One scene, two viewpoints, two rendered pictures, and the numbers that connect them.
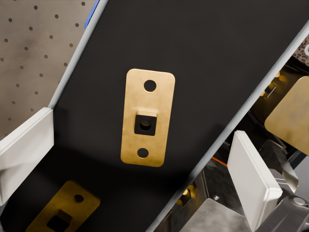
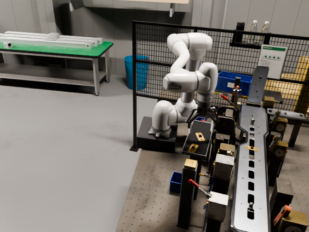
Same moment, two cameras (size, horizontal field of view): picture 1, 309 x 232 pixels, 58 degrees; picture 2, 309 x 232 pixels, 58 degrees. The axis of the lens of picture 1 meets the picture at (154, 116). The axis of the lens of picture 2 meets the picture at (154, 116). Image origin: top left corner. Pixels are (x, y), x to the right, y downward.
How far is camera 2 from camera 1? 168 cm
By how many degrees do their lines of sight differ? 81
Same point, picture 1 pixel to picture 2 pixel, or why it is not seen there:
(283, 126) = (223, 148)
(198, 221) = (218, 157)
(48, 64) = (154, 204)
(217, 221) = (221, 156)
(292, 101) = (221, 145)
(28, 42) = (146, 199)
